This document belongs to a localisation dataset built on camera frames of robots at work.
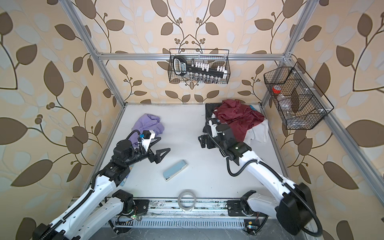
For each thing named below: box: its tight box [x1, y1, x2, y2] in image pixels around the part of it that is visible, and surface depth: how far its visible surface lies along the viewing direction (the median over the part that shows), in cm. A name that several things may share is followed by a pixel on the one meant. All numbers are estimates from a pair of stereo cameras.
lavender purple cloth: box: [128, 113, 165, 147], surface depth 104 cm
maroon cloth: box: [213, 99, 265, 142], surface depth 95 cm
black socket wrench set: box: [173, 55, 228, 84], surface depth 87 cm
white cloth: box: [244, 119, 269, 145], surface depth 98 cm
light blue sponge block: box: [163, 160, 188, 182], surface depth 88 cm
